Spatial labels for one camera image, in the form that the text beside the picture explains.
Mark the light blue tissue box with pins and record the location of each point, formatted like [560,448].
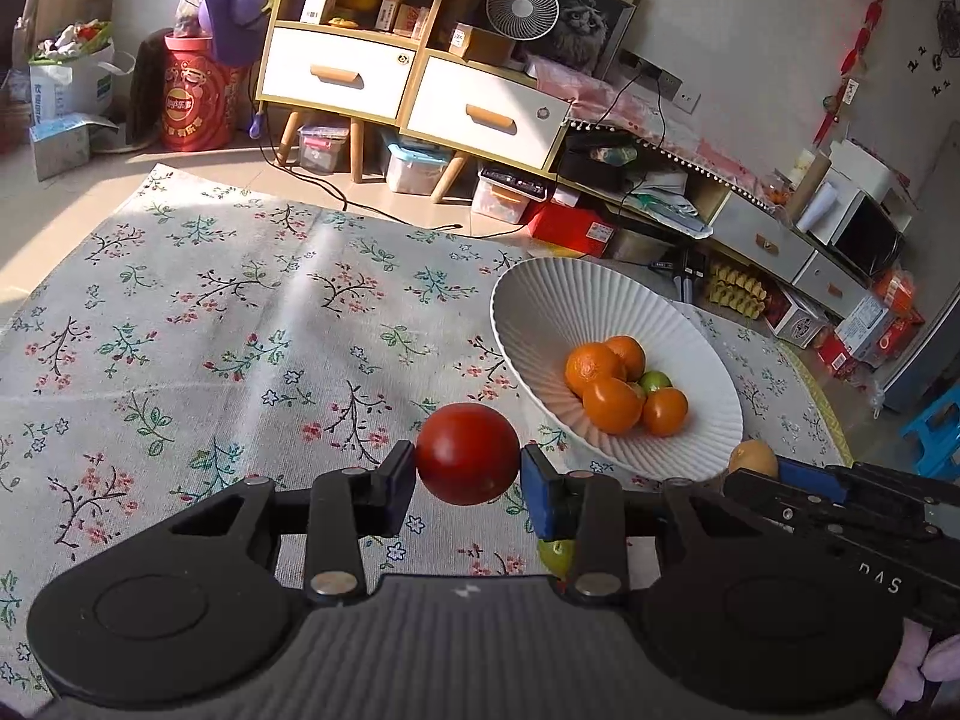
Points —
[64,146]

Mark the floral tablecloth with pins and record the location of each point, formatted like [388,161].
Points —
[225,315]

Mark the red flat box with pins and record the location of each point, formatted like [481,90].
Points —
[574,231]

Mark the pink cloth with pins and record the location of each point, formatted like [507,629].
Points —
[675,135]

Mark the purple toy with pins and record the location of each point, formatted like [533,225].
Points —
[232,7]

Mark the dark brown bag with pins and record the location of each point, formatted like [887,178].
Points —
[146,90]

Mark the white desk fan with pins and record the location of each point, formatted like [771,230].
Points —
[521,7]

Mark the pile of papers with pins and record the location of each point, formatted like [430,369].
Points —
[667,202]

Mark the small printed boxes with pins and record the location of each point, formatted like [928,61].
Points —
[401,15]

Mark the wooden shelf cabinet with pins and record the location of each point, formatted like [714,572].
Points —
[420,52]

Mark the red tomato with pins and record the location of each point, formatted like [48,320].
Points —
[466,454]

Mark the white patterned box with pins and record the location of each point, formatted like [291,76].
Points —
[801,321]

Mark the bumpy orange mandarin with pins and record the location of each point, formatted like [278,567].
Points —
[589,369]
[611,406]

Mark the yellow egg tray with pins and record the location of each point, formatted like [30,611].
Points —
[739,289]

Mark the brown kiwi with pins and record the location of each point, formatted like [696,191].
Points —
[752,456]

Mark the black microwave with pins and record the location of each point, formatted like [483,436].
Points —
[866,236]

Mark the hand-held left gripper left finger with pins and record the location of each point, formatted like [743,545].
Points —
[397,480]

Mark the clear plastic storage box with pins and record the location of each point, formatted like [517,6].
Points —
[324,148]

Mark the white carton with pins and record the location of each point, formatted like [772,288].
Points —
[319,1]

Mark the blue plastic stool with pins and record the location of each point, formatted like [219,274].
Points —
[934,427]

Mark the orange jar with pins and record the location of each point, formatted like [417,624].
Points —
[778,189]

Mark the red hanging decoration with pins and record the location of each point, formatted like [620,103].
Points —
[862,22]

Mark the brown cardboard box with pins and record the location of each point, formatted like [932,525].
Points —
[484,45]

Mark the white sack with clutter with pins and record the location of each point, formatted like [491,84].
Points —
[71,82]

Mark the green round fruit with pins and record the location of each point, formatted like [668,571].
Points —
[555,556]
[654,381]

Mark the black lidded storage box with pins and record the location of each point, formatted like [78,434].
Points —
[510,195]

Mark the white ribbed plate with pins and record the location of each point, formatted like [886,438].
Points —
[540,315]

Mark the framed cat picture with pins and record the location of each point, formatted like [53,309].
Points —
[592,15]

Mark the low grey drawer cabinet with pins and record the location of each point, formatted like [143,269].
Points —
[757,240]

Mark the wall outlet strip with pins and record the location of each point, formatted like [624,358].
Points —
[660,79]

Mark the red snack packets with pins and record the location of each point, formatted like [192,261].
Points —
[877,322]

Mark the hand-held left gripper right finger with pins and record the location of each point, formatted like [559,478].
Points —
[536,491]

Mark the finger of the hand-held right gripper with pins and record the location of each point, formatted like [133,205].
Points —
[757,491]
[810,476]

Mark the red printed drum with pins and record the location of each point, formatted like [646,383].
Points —
[199,101]

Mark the white drawer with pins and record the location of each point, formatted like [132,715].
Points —
[337,75]
[487,116]

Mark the smooth small orange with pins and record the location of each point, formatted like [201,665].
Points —
[628,351]
[665,412]

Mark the black bag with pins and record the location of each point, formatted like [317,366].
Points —
[596,165]

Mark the blue lidded storage box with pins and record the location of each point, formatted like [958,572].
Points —
[418,169]

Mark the black tripod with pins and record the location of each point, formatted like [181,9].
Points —
[679,277]

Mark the white paper roll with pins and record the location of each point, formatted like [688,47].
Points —
[819,206]

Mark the yellow fruit on shelf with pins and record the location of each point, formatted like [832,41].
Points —
[356,4]

